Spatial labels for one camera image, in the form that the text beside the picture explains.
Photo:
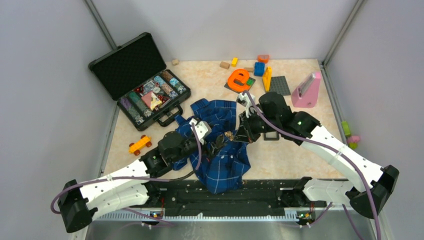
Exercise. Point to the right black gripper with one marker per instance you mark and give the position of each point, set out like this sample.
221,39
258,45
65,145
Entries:
246,135

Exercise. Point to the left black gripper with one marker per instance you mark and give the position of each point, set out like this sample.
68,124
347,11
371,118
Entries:
213,149

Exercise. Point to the silver flower brooch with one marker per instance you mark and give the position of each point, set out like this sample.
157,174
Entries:
229,135

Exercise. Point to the blue plaid shirt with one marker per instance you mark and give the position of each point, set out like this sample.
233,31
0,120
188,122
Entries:
224,161

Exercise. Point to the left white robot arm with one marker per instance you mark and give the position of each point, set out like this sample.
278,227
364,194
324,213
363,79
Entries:
81,203

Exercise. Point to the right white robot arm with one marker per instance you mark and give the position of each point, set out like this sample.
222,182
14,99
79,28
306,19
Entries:
367,186

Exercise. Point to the dark small baseplate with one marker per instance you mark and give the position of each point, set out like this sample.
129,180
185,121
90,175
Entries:
239,88

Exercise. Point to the green lego brick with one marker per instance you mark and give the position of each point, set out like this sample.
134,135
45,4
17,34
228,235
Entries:
250,81

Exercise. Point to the orange letter e toy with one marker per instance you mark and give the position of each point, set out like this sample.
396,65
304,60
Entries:
239,75

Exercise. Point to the grey lego baseplate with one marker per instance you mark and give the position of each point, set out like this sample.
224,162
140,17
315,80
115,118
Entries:
279,85

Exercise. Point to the yellow toy piece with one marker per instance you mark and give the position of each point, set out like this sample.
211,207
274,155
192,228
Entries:
266,78

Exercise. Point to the blue lego brick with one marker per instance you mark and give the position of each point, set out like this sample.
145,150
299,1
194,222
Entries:
259,69

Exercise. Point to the wooden block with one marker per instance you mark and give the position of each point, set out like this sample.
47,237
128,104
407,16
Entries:
224,65

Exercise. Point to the small yellow block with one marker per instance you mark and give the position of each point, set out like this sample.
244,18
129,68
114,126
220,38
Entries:
234,62

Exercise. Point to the pink wedge stand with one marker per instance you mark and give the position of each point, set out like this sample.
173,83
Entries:
305,95

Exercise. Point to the orange cup toy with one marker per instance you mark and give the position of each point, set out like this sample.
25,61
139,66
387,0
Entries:
264,58

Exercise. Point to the orange toy car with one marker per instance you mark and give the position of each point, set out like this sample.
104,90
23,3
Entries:
136,147

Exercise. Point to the small wooden cube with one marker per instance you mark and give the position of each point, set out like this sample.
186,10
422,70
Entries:
175,62

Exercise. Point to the black poker chip case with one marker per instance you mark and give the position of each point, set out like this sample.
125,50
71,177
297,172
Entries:
136,77

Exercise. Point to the green pink toy outside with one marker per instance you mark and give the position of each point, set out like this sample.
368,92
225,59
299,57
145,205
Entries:
352,140

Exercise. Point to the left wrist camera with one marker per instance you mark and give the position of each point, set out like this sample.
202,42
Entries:
201,129

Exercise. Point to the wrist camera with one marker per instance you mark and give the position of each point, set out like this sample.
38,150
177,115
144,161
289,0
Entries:
201,129
245,99

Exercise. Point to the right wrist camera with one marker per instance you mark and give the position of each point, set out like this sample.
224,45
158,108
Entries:
245,99

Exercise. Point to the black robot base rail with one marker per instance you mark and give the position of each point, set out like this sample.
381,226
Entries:
279,199

